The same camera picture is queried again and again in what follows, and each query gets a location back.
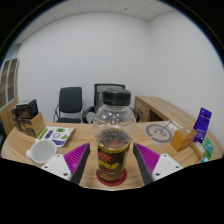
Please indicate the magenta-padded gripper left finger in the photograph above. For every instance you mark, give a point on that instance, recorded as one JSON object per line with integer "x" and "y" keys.
{"x": 75, "y": 159}

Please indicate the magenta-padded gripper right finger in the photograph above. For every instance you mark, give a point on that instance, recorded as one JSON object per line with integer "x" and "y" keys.
{"x": 148, "y": 159}

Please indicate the clear black-capped drink bottle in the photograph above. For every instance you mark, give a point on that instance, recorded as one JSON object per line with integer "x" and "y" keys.
{"x": 113, "y": 146}

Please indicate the green and purple sticker sheet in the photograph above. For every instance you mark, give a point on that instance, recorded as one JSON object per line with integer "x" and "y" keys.
{"x": 55, "y": 135}

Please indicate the white mug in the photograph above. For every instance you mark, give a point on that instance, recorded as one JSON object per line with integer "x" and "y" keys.
{"x": 43, "y": 151}

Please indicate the orange cardboard box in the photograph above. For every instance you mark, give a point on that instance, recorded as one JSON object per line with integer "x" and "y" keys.
{"x": 182, "y": 140}

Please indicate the kraft cardboard box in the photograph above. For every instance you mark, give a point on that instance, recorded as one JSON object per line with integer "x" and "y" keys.
{"x": 35, "y": 128}

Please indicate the small tan box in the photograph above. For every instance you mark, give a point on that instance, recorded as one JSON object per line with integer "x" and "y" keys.
{"x": 199, "y": 150}

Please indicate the wooden side desk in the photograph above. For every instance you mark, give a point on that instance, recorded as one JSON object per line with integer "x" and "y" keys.
{"x": 156, "y": 108}

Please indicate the small light blue item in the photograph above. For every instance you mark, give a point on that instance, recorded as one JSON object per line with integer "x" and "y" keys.
{"x": 205, "y": 159}

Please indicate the plain black chair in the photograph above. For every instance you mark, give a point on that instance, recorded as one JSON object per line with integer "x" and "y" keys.
{"x": 70, "y": 100}

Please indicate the green box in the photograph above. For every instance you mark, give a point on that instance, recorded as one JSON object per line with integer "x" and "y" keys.
{"x": 208, "y": 148}

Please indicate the purple package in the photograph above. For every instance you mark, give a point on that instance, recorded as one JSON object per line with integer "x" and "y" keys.
{"x": 202, "y": 123}

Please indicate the small dark brown box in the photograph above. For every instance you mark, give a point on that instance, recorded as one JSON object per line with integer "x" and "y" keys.
{"x": 15, "y": 120}

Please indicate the black mesh office chair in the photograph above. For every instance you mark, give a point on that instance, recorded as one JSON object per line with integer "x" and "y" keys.
{"x": 100, "y": 91}

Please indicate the wooden shelf unit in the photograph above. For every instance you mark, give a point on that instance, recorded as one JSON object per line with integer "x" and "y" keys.
{"x": 8, "y": 100}

